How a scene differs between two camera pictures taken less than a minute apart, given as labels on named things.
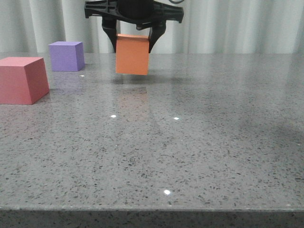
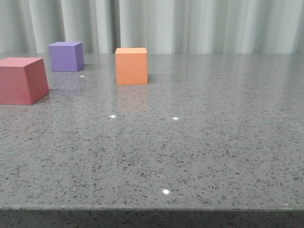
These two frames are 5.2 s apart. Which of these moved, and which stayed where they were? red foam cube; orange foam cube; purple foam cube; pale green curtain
Moved: orange foam cube
Stayed: pale green curtain; red foam cube; purple foam cube
